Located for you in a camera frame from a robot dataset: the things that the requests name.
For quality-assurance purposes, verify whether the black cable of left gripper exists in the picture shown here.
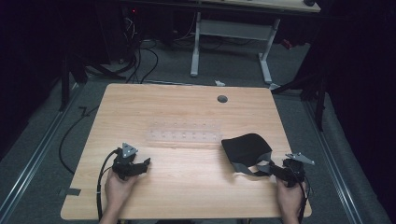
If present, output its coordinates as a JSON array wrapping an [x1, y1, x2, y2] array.
[[96, 147, 121, 222]]

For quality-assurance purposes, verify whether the black metal stand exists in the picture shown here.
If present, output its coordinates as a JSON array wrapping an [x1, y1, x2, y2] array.
[[270, 69, 329, 133], [57, 50, 127, 112]]

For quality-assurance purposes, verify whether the grey tape patch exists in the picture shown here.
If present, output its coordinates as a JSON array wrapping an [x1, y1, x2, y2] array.
[[58, 188, 82, 198]]

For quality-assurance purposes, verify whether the clear plastic strip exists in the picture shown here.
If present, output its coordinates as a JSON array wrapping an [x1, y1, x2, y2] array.
[[145, 121, 224, 147]]

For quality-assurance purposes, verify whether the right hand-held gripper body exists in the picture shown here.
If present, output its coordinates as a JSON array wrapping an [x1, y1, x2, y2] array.
[[281, 151, 316, 189]]

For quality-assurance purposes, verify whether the dark computer tower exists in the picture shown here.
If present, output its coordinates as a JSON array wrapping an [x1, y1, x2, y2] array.
[[94, 4, 143, 64]]

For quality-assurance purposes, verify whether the bundle of black floor cables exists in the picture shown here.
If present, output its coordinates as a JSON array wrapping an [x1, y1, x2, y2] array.
[[122, 12, 160, 85]]

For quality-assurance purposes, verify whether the person's left hand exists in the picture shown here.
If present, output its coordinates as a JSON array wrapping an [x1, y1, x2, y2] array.
[[104, 169, 138, 218]]

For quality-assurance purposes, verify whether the thin black floor cable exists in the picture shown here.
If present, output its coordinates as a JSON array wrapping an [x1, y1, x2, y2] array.
[[58, 105, 101, 175]]

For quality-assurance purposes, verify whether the metal floor rail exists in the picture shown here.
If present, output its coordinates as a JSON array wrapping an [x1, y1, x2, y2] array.
[[0, 83, 82, 224], [304, 100, 366, 224]]

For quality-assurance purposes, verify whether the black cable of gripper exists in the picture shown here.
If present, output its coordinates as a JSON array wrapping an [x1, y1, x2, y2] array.
[[96, 147, 121, 222], [297, 178, 310, 224]]

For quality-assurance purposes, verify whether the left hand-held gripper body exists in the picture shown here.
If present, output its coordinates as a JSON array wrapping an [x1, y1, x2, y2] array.
[[111, 142, 140, 181]]

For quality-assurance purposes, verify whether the white frame desk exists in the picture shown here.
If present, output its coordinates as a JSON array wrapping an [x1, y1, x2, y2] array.
[[190, 0, 322, 86]]

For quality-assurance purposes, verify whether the person's right hand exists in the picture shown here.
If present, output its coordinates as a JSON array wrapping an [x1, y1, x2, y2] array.
[[276, 177, 308, 222]]

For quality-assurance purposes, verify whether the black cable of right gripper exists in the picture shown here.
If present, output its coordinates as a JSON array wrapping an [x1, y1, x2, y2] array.
[[297, 178, 310, 224]]

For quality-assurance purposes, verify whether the black eye mask grey strap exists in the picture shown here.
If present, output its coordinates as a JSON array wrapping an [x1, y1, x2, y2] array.
[[220, 133, 276, 177]]

